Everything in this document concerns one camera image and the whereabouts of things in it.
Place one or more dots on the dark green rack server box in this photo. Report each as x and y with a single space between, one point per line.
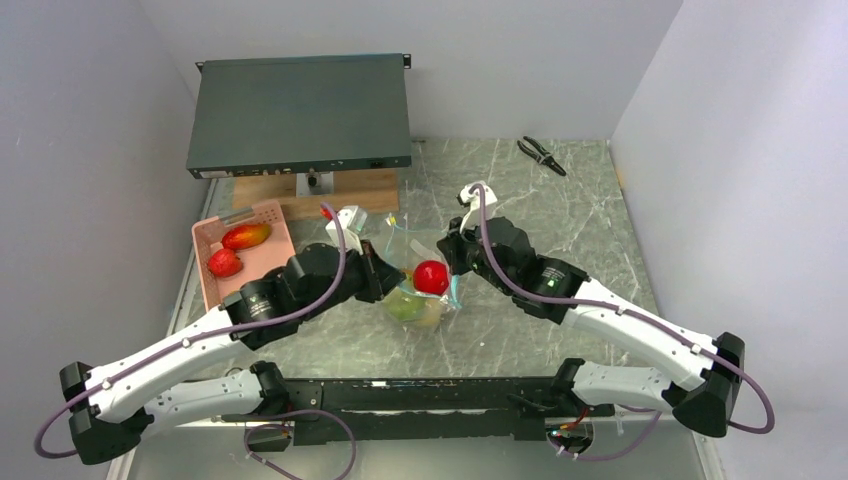
296 115

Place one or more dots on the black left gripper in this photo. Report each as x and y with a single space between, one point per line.
379 276

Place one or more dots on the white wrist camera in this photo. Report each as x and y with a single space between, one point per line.
351 221
479 200

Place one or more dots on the red orange mango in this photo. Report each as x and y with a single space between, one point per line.
246 236

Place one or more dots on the red apple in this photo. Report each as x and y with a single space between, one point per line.
431 277

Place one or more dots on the wooden block stand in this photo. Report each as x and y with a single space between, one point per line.
374 190

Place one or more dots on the black pliers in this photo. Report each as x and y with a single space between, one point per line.
540 155

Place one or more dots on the yellow lemon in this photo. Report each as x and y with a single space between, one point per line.
432 315

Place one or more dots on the red strawberry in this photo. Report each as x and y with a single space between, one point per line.
224 263

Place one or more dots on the pink plastic perforated basket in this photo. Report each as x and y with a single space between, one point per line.
256 260

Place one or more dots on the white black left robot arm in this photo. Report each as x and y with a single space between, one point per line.
115 406

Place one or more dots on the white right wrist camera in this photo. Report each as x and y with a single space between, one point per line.
479 200

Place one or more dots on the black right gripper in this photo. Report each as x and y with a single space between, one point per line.
452 244

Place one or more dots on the light green cabbage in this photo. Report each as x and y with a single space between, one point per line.
408 309

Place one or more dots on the clear zip top bag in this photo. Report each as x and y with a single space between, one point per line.
404 248

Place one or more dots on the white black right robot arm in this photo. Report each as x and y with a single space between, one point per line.
690 375

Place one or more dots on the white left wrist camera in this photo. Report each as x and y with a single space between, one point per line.
351 221

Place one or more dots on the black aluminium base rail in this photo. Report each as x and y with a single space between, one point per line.
520 408

